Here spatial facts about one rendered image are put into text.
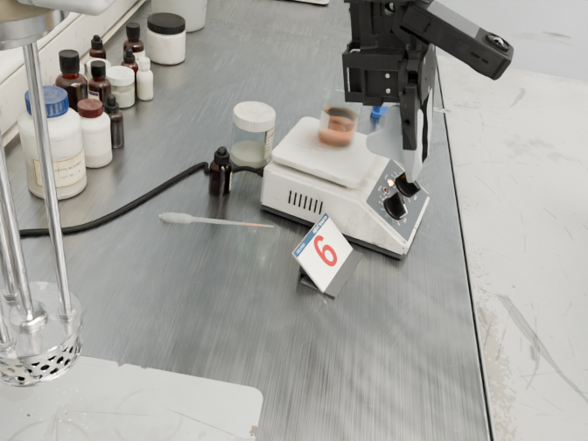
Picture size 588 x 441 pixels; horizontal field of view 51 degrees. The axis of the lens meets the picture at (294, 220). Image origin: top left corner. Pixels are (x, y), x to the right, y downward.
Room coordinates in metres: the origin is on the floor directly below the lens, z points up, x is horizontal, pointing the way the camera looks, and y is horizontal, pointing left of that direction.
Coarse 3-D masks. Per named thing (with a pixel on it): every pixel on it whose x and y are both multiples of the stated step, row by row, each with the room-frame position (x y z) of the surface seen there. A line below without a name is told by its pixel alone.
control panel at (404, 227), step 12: (396, 168) 0.71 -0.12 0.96; (384, 180) 0.67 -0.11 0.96; (372, 192) 0.63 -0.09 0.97; (384, 192) 0.65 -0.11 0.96; (420, 192) 0.70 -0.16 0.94; (372, 204) 0.61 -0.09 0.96; (408, 204) 0.66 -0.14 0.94; (420, 204) 0.67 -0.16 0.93; (384, 216) 0.61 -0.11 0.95; (408, 216) 0.64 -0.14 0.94; (396, 228) 0.60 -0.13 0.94; (408, 228) 0.62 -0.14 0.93; (408, 240) 0.60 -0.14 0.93
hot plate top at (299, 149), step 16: (304, 128) 0.72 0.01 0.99; (288, 144) 0.68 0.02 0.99; (304, 144) 0.68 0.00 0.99; (288, 160) 0.64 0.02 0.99; (304, 160) 0.65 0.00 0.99; (320, 160) 0.65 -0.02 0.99; (336, 160) 0.66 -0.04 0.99; (352, 160) 0.66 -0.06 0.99; (368, 160) 0.67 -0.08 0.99; (320, 176) 0.63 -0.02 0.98; (336, 176) 0.62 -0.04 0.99; (352, 176) 0.63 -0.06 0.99
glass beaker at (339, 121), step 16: (336, 96) 0.73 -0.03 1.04; (320, 112) 0.70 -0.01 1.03; (336, 112) 0.68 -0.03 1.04; (352, 112) 0.68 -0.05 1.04; (320, 128) 0.69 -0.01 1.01; (336, 128) 0.68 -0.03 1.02; (352, 128) 0.69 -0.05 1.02; (320, 144) 0.69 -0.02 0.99; (336, 144) 0.68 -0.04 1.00; (352, 144) 0.69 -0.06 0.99
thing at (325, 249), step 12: (324, 228) 0.59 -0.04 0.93; (312, 240) 0.56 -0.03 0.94; (324, 240) 0.57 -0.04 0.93; (336, 240) 0.59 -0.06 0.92; (312, 252) 0.54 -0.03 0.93; (324, 252) 0.56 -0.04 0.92; (336, 252) 0.57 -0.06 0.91; (312, 264) 0.53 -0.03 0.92; (324, 264) 0.54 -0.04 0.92; (336, 264) 0.56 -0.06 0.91; (324, 276) 0.53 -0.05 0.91
